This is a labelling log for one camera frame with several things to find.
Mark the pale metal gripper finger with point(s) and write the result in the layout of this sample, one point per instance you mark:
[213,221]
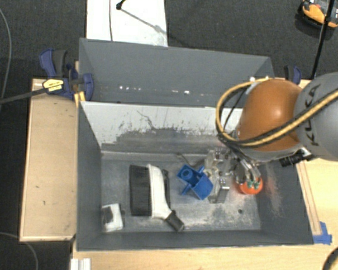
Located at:
[214,161]
[219,192]

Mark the orange toy fruit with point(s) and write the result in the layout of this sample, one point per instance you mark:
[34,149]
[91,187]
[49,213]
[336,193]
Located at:
[247,190]

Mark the blue plastic toy part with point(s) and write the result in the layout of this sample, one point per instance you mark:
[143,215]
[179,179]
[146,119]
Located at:
[199,184]

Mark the black and white brush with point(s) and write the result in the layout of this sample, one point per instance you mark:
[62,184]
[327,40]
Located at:
[158,192]

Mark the grey metal bin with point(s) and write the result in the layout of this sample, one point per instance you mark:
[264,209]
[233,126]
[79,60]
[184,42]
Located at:
[149,75]

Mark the white and black small box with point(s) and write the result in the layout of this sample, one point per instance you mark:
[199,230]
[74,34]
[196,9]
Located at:
[113,217]

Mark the pale wood board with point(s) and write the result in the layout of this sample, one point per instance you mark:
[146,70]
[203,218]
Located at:
[51,160]

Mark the black cylinder on white bracket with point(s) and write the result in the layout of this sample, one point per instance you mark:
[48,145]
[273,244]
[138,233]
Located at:
[292,160]

